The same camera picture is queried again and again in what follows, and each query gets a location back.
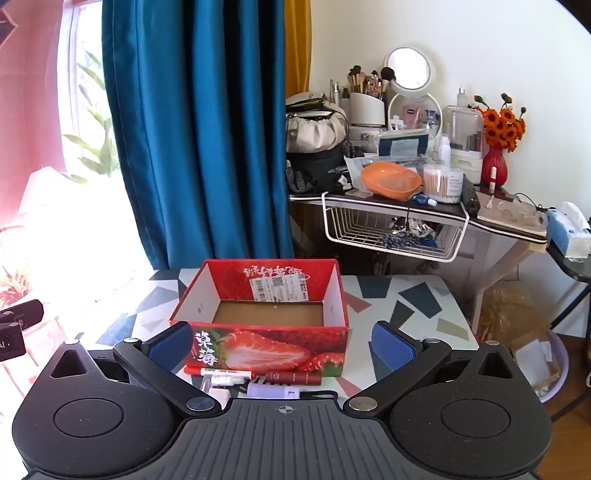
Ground blue face mask pack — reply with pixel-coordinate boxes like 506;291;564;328
378;131;430;158

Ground crumpled foil packet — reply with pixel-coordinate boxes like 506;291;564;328
392;217;435;241

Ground lavender plastic device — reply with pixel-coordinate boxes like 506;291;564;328
247;385;303;400

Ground lavender plastic basin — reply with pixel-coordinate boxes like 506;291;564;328
508;330;578;402

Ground brown paper bag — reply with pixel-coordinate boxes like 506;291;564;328
478;281;550;347

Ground blue bead string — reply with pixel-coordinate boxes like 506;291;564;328
376;233;416;248

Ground orange artificial flowers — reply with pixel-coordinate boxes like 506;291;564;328
473;93;527;153

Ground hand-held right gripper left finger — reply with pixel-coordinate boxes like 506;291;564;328
48;320;222;418

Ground yellow curtain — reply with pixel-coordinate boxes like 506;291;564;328
283;0;312;95

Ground round white mirror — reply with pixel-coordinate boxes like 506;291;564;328
383;46;437;95

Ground black bag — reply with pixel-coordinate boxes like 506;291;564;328
286;148;347;195

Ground blue curtain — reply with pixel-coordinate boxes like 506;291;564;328
100;0;296;271

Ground white brush holder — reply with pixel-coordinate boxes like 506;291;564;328
349;92;386;127

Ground white arch shelf organizer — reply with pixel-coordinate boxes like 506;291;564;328
387;92;441;139

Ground black glass side table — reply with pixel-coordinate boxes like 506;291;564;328
547;240;591;333

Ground white drawstring bag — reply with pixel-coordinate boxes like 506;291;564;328
286;117;347;153

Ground black wide-tooth comb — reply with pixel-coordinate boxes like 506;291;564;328
238;376;339;401

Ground blue tissue box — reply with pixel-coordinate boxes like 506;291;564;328
546;202;591;258

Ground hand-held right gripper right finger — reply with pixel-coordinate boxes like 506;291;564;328
344;320;515;418

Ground red vase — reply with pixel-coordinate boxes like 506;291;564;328
480;145;509;188

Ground bunch of makeup brushes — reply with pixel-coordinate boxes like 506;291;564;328
346;65;398;100

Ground strawberry print cardboard box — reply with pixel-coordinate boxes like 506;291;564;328
170;258;350;377

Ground black top dressing table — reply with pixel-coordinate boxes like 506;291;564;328
287;182;550;333

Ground black dotted pouch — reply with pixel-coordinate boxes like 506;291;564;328
285;166;309;195

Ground clear cosmetic organizer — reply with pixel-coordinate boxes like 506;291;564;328
443;105;485;174

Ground cotton swab box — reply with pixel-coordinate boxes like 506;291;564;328
422;165;464;204

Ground dark red lipstick tube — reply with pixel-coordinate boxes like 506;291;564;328
264;371;322;387

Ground white wire basket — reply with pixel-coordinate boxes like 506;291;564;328
322;191;470;263

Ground red capped white marker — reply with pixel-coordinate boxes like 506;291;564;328
185;366;256;377

